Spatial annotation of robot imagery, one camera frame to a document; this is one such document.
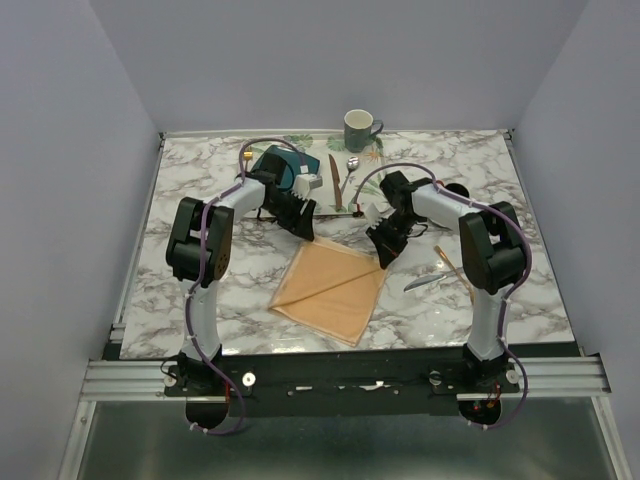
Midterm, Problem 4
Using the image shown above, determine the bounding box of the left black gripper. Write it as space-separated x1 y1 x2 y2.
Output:
262 190 316 242

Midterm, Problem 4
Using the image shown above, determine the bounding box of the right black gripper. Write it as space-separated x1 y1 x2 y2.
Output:
365 211 420 268

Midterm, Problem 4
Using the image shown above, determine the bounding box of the orange cloth napkin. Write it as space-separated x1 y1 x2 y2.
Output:
268 237 386 347

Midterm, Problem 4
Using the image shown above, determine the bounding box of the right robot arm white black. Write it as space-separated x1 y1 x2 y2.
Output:
365 171 532 392

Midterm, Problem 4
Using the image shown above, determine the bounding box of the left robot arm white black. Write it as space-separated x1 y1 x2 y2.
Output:
165 145 322 395

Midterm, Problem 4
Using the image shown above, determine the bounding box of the gold spoon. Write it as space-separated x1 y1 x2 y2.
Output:
434 245 475 302

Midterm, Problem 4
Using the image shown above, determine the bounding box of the silver table knife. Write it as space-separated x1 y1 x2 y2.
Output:
403 274 446 292

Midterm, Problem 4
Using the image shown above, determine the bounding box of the leaf pattern serving tray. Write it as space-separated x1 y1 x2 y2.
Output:
234 133 392 219

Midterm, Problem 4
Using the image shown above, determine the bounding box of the silver spoon on tray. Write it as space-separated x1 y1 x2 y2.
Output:
340 156 360 193

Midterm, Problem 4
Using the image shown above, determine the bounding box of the red brown small cup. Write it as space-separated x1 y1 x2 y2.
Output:
438 181 470 202

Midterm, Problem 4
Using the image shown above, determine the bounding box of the grey green mug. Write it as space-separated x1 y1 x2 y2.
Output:
343 109 384 153

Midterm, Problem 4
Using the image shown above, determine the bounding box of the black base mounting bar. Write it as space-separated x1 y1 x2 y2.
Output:
165 347 520 418

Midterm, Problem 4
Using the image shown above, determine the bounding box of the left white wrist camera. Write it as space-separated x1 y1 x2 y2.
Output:
291 173 323 200

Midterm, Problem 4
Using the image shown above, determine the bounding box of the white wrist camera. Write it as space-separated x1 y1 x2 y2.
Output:
291 173 323 200
353 203 384 228

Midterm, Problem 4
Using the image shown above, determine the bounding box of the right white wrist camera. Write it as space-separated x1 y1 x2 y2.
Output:
353 203 384 228

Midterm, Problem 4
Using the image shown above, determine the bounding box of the brown handled knife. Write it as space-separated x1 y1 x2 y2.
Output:
328 154 343 211

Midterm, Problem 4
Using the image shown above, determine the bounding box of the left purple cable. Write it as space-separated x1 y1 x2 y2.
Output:
184 137 311 436

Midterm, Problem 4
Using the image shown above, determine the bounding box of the purple cable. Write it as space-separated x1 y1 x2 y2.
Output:
352 164 531 431
184 137 311 436

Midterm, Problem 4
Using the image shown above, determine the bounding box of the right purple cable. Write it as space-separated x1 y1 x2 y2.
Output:
352 164 531 431

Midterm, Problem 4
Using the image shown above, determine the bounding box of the aluminium frame rail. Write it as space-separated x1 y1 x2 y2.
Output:
80 357 611 402

